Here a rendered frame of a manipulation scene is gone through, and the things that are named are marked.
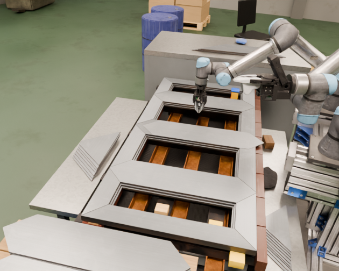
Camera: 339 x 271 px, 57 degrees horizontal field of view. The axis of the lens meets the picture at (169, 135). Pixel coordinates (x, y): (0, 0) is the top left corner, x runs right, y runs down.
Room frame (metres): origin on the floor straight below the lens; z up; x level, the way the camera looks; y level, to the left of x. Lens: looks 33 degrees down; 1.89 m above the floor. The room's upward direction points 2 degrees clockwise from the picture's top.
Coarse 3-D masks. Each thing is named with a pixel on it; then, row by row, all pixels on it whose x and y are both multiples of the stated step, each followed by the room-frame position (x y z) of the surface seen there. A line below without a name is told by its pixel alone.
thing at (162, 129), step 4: (160, 120) 1.75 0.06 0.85; (160, 124) 1.71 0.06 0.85; (164, 124) 1.71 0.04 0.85; (168, 124) 1.71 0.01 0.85; (160, 128) 1.66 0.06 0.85; (164, 128) 1.66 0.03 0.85; (168, 128) 1.66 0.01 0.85; (156, 132) 1.61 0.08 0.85; (160, 132) 1.61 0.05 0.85; (164, 132) 1.61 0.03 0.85; (164, 136) 1.57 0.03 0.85
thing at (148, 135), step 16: (160, 112) 1.91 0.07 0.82; (224, 112) 1.93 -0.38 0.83; (240, 112) 1.92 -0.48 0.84; (144, 128) 1.65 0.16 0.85; (240, 128) 1.72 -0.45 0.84; (144, 144) 1.52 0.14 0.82; (192, 144) 1.53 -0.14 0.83; (208, 144) 1.52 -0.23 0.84; (144, 192) 1.12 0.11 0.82; (160, 192) 1.11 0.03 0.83; (176, 192) 1.10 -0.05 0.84; (112, 224) 0.90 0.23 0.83; (192, 240) 0.84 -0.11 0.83
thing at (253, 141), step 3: (249, 135) 1.61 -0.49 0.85; (252, 135) 1.62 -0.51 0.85; (249, 138) 1.58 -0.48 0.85; (252, 138) 1.59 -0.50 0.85; (255, 138) 1.59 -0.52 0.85; (249, 141) 1.55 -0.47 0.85; (252, 141) 1.55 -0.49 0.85; (255, 141) 1.55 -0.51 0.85; (258, 141) 1.55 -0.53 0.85; (249, 144) 1.52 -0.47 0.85; (252, 144) 1.52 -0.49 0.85; (255, 144) 1.52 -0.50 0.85; (258, 144) 1.53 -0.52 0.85; (249, 147) 1.49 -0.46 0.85; (252, 147) 1.49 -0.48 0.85
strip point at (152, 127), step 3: (159, 120) 1.75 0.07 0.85; (150, 123) 1.71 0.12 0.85; (153, 123) 1.71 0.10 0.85; (156, 123) 1.72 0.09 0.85; (144, 126) 1.67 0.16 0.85; (147, 126) 1.67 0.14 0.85; (150, 126) 1.67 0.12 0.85; (153, 126) 1.68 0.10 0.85; (156, 126) 1.68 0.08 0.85; (147, 129) 1.64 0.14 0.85; (150, 129) 1.64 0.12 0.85; (153, 129) 1.64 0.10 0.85; (150, 132) 1.61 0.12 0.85; (153, 132) 1.61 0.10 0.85
